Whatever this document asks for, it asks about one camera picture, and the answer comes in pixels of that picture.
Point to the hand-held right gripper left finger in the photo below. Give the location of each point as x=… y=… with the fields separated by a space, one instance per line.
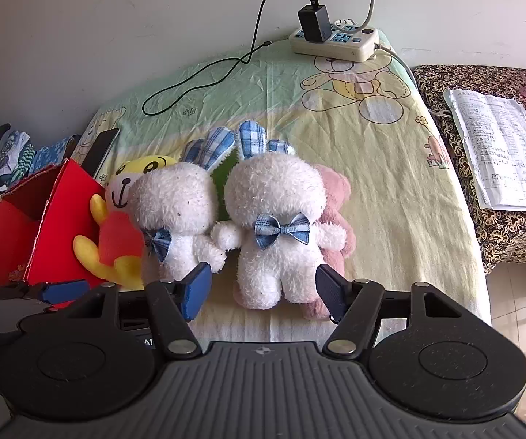
x=196 y=290

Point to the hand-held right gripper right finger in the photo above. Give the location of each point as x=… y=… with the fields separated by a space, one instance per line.
x=331 y=292

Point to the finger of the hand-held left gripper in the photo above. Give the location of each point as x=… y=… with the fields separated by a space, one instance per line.
x=66 y=291

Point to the red cardboard box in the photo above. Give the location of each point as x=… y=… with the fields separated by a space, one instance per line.
x=61 y=219

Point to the yellow tiger plush toy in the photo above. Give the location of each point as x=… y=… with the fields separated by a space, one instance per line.
x=116 y=238

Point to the white bunny plush toy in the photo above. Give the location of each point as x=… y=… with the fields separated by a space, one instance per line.
x=272 y=192
x=171 y=201

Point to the pink teddy bear plush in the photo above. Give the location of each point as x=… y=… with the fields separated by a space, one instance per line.
x=336 y=192

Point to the green plush toy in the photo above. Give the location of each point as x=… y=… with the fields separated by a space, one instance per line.
x=221 y=183

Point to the desktop with cartoon print sheet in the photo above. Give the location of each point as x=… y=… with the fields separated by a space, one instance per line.
x=381 y=192

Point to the black smartphone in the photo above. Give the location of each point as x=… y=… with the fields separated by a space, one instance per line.
x=100 y=148

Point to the pile of patterned socks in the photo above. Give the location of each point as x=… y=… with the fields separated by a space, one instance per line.
x=11 y=151

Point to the patterned cloth side table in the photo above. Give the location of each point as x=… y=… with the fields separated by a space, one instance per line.
x=496 y=238

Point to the stack of printed papers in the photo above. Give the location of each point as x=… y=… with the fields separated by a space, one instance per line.
x=500 y=146

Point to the white power strip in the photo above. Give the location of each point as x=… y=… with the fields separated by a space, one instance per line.
x=349 y=48

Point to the black charger adapter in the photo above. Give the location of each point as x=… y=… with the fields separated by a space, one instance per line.
x=313 y=20

